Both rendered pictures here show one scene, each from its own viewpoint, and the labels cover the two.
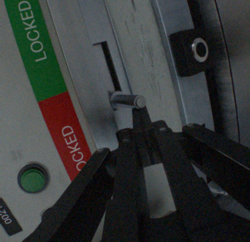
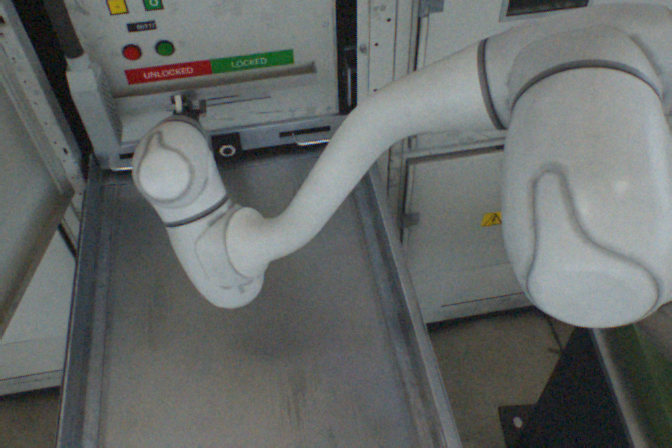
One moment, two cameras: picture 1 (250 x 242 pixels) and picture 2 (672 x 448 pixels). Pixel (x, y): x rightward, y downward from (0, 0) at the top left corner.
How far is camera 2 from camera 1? 109 cm
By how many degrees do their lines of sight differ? 33
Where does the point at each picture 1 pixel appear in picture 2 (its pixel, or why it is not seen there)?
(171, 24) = (245, 134)
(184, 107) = not seen: hidden behind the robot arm
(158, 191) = (126, 115)
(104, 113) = (199, 96)
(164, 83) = (207, 125)
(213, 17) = (249, 163)
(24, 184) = (164, 46)
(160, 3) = (259, 129)
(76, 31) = (241, 90)
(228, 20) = (245, 172)
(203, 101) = not seen: hidden behind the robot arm
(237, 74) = not seen: hidden behind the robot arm
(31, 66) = (229, 60)
